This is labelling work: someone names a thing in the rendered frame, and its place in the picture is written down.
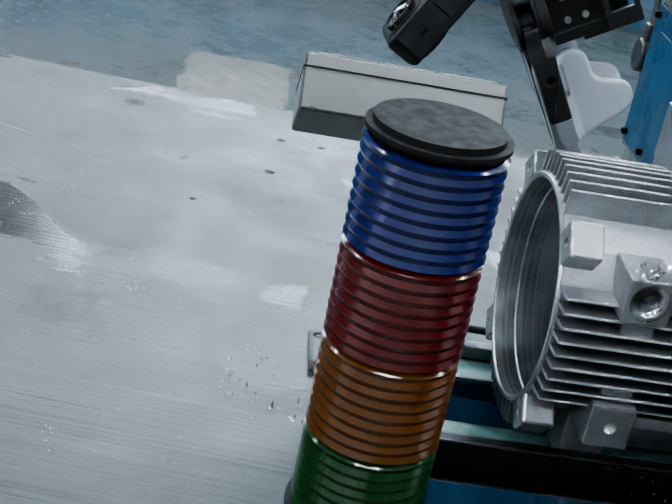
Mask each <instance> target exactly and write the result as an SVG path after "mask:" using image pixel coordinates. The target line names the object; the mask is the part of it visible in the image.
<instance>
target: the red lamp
mask: <svg viewBox="0 0 672 504"><path fill-rule="evenodd" d="M341 237H342V239H341V241H340V243H339V251H338V254H337V262H336V264H335V269H334V271H335V273H334V275H333V278H332V283H333V284H332V285H331V288H330V296H329V298H328V306H327V309H326V317H325V319H324V323H323V326H324V331H325V333H326V335H327V337H328V338H329V340H330V341H331V342H332V343H333V344H334V345H335V346H336V347H337V348H338V349H340V350H341V351H343V352H344V353H345V354H347V355H348V356H350V357H352V358H353V359H355V360H357V361H359V362H362V363H364V364H366V365H369V366H372V367H375V368H378V369H382V370H386V371H391V372H397V373H405V374H423V373H431V372H436V371H441V370H443V369H446V368H449V367H450V366H452V365H454V364H455V363H456V362H457V361H458V360H459V359H460V357H461V355H462V348H463V346H464V344H465V337H466V335H467V332H468V325H469V323H470V320H471V314H472V312H473V308H474V306H473V304H474V302H475V300H476V293H477V291H478V289H479V281H480V279H481V278H482V270H483V268H484V266H485V263H484V264H483V265H482V266H481V267H479V268H478V269H476V270H473V271H470V272H467V273H463V274H458V275H450V276H433V275H423V274H417V273H411V272H407V271H403V270H399V269H396V268H392V267H390V266H387V265H384V264H382V263H379V262H377V261H375V260H373V259H371V258H369V257H368V256H366V255H364V254H363V253H361V252H360V251H359V250H357V249H356V248H355V247H354V246H353V245H352V244H351V243H350V242H349V241H348V240H347V239H346V237H345V235H344V233H343V230H342V233H341Z"/></svg>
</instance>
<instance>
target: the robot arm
mask: <svg viewBox="0 0 672 504"><path fill-rule="evenodd" d="M474 1H475V0H402V1H401V2H400V3H399V4H398V5H397V6H396V7H395V8H394V9H393V11H392V12H391V13H390V15H388V17H387V19H386V21H385V22H386V23H385V24H384V25H383V35H384V37H385V39H386V42H387V44H388V47H389V48H390V49H391V50H392V51H394V52H395V53H396V54H397V55H398V56H400V57H401V58H402V59H403V60H404V61H406V62H407V63H408V64H410V65H418V64H419V63H420V62H421V61H422V60H423V58H425V57H427V56H428V55H429V54H430V53H431V52H432V51H433V50H434V49H435V48H436V47H437V46H438V45H439V44H440V42H441V41H442V39H443V38H445V36H446V34H447V32H448V30H449V29H450V28H451V27H452V26H453V25H454V24H455V22H456V21H457V20H458V19H459V18H460V17H461V16H462V15H463V13H464V12H465V11H466V10H467V9H468V8H469V7H470V6H471V4H472V3H473V2H474ZM633 1H634V4H632V5H629V2H628V0H499V2H500V5H501V8H502V11H503V14H504V17H505V20H506V23H507V26H508V29H509V31H510V34H511V36H512V38H513V40H514V42H515V44H516V46H517V48H518V50H519V51H520V53H521V55H522V58H523V61H524V64H525V67H526V70H527V73H528V76H529V79H530V82H531V85H532V88H533V91H534V94H535V96H536V99H537V102H538V105H539V108H540V111H541V114H542V117H543V120H544V122H545V125H546V128H547V131H548V134H549V136H550V139H551V142H552V145H553V148H554V149H558V150H564V151H571V152H577V153H581V149H580V145H579V141H580V140H581V138H582V137H583V136H584V135H586V134H587V133H589V132H590V131H592V130H594V129H595V128H597V127H598V126H600V125H602V124H603V123H605V122H606V121H608V120H610V119H611V118H613V117H614V116H616V115H618V114H619V113H621V112H622V111H624V110H625V109H627V108H628V106H629V105H630V103H631V101H632V98H633V93H632V89H631V87H630V85H629V83H628V82H627V81H625V80H623V79H620V74H619V71H618V69H617V68H616V67H615V66H614V65H613V64H610V63H602V62H592V61H588V58H587V56H586V54H585V53H584V52H583V51H582V50H580V49H579V48H578V45H577V43H576V41H575V39H578V38H580V37H584V39H585V40H586V39H589V38H591V37H594V36H597V35H600V34H603V33H606V32H609V31H611V30H614V29H617V28H620V27H623V26H626V25H629V24H631V23H634V22H637V21H640V20H643V19H645V18H644V14H643V10H642V6H641V3H640V0H633ZM626 5H629V6H626ZM624 6H626V7H624Z"/></svg>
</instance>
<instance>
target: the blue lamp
mask: <svg viewBox="0 0 672 504"><path fill-rule="evenodd" d="M362 135H363V137H362V139H361V140H360V150H359V152H358V154H357V160H358V162H357V163H356V165H355V174H354V176H353V178H352V183H353V186H352V187H351V189H350V198H349V200H348V204H347V207H348V209H347V211H346V213H345V220H346V221H345V222H344V224H343V233H344V235H345V237H346V239H347V240H348V241H349V242H350V243H351V244H352V245H353V246H354V247H355V248H356V249H357V250H359V251H360V252H361V253H363V254H364V255H366V256H368V257H369V258H371V259H373V260H375V261H377V262H379V263H382V264H384V265H387V266H390V267H392V268H396V269H399V270H403V271H407V272H411V273H417V274H423V275H433V276H450V275H458V274H463V273H467V272H470V271H473V270H476V269H478V268H479V267H481V266H482V265H483V264H484V263H485V261H486V258H487V254H486V252H487V251H488V249H489V246H490V243H489V241H490V239H491V237H492V234H493V231H492V229H493V228H494V226H495V222H496V219H495V217H496V216H497V214H498V211H499V208H498V205H499V204H500V202H501V199H502V195H501V193H502V192H503V190H504V188H505V183H504V181H505V180H506V178H507V176H508V170H507V169H508V168H509V166H510V164H511V158H509V159H507V160H506V161H503V162H501V163H500V164H498V165H496V166H493V167H489V168H482V169H459V168H450V167H443V166H438V165H433V164H429V163H425V162H421V161H418V160H414V159H411V158H408V157H406V156H403V155H401V154H398V153H396V152H394V151H392V150H390V149H388V148H386V147H385V146H383V145H382V144H380V143H379V142H378V141H377V140H376V139H375V138H374V137H373V136H372V134H371V132H370V131H369V130H368V129H367V128H366V126H364V127H363V129H362Z"/></svg>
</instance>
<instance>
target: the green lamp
mask: <svg viewBox="0 0 672 504"><path fill-rule="evenodd" d="M437 449H438V446H437V448H436V449H435V451H434V452H433V453H432V454H431V455H429V456H428V457H426V458H424V459H422V460H419V461H417V462H413V463H408V464H400V465H381V464H373V463H367V462H363V461H359V460H356V459H353V458H350V457H348V456H345V455H343V454H341V453H339V452H337V451H335V450H333V449H332V448H330V447H328V446H327V445H325V444H324V443H323V442H322V441H320V440H319V439H318V438H317V437H316V436H315V435H314V434H313V432H312V431H311V430H310V428H309V426H308V424H307V421H306V416H305V417H304V423H303V427H302V433H301V437H300V443H299V447H298V453H297V457H296V463H295V467H294V473H293V478H292V482H291V488H290V490H291V502H292V504H423V501H424V499H425V495H426V490H427V488H428V481H429V479H430V475H431V471H432V468H433V462H434V460H435V456H436V451H437Z"/></svg>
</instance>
